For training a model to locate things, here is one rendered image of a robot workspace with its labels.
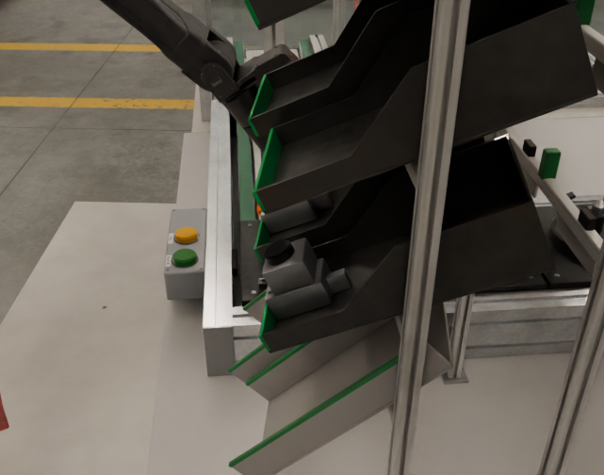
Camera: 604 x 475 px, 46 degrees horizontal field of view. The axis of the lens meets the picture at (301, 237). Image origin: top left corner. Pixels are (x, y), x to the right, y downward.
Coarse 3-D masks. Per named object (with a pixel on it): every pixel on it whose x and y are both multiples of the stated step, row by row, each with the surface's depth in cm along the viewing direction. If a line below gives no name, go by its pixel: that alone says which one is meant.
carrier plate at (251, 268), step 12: (240, 228) 129; (252, 228) 129; (240, 240) 126; (252, 240) 126; (240, 252) 123; (252, 252) 123; (240, 264) 120; (252, 264) 120; (252, 276) 117; (252, 288) 114; (264, 288) 114; (252, 300) 112
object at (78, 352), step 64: (64, 256) 141; (128, 256) 141; (64, 320) 125; (128, 320) 125; (0, 384) 112; (64, 384) 112; (128, 384) 112; (0, 448) 101; (64, 448) 101; (128, 448) 101
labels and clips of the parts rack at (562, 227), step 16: (576, 0) 64; (592, 0) 64; (528, 144) 78; (544, 160) 73; (528, 176) 81; (544, 176) 74; (560, 224) 73; (592, 224) 65; (576, 240) 70; (592, 272) 67
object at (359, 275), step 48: (480, 144) 70; (384, 192) 74; (480, 192) 73; (528, 192) 60; (336, 240) 77; (384, 240) 77; (480, 240) 61; (528, 240) 60; (384, 288) 64; (480, 288) 64; (288, 336) 69
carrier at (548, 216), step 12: (600, 204) 122; (540, 216) 133; (552, 216) 133; (600, 216) 122; (552, 228) 126; (600, 228) 124; (552, 240) 125; (552, 252) 123; (564, 252) 123; (564, 264) 120; (576, 264) 120; (552, 276) 117; (564, 276) 117; (576, 276) 117; (588, 276) 117; (552, 288) 116
